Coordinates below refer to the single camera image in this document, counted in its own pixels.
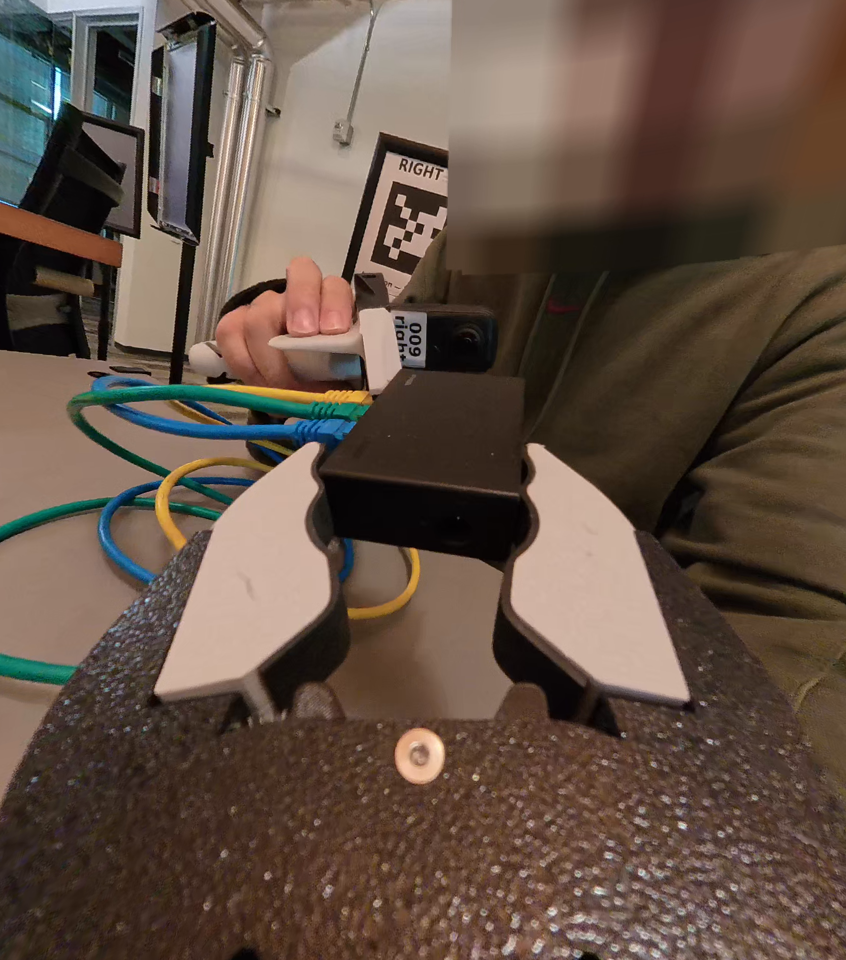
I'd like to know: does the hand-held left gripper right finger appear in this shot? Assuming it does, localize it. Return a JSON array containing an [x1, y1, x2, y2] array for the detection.
[[492, 442, 694, 723]]

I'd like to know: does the tall display on pole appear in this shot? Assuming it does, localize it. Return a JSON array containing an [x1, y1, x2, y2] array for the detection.
[[145, 13, 217, 385]]

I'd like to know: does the yellow ethernet cable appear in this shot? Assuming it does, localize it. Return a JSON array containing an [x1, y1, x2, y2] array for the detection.
[[155, 382, 421, 621]]

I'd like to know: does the blue ethernet cable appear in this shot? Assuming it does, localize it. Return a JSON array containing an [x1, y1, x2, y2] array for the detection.
[[89, 375, 358, 588]]

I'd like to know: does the green ethernet cable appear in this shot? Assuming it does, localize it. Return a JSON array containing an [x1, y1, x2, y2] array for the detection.
[[0, 384, 373, 685]]

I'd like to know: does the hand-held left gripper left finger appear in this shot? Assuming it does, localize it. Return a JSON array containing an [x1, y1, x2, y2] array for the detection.
[[153, 441, 353, 720]]

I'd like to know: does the person's right hand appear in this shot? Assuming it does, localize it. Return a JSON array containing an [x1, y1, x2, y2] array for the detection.
[[215, 255, 356, 390]]

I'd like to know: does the person's olive sweatshirt torso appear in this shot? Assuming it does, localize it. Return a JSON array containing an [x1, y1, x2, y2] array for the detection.
[[423, 232, 846, 901]]

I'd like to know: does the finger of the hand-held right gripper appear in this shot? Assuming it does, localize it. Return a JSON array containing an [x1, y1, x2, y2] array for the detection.
[[357, 306, 403, 393]]

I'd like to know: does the wooden top desk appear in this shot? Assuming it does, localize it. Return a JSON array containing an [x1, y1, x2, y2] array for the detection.
[[0, 183, 124, 361]]

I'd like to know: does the silver ventilation duct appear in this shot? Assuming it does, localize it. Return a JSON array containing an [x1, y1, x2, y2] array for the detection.
[[194, 33, 275, 348]]

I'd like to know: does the black ethernet switch box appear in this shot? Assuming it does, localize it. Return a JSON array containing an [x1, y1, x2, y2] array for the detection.
[[318, 371, 529, 564]]

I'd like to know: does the black office chair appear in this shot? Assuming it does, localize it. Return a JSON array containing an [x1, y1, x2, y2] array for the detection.
[[0, 101, 127, 357]]

